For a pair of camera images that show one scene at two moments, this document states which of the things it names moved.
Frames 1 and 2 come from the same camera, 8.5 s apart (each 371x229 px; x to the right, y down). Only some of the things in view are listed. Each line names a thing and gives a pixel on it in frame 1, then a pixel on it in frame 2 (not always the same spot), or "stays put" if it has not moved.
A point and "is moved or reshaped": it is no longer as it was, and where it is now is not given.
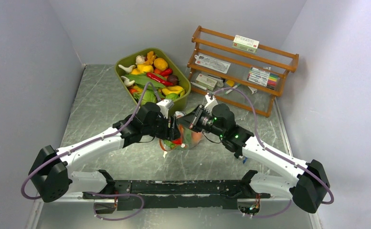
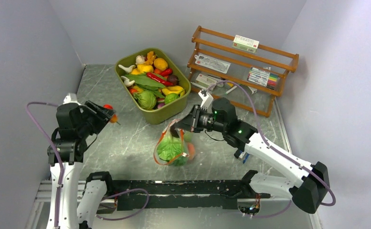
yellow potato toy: [160, 64] stays put
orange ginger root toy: [150, 58] stays put
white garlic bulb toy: [140, 59] stays put
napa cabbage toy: [188, 138] to [168, 147]
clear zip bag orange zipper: [188, 138] is moved or reshaped
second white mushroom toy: [128, 69] stays put
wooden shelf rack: [235, 76] stays put
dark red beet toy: [173, 78] stays put
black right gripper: [192, 121] stays put
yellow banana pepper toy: [174, 89] stays put
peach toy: [196, 137] to [191, 150]
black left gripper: [171, 131] to [100, 112]
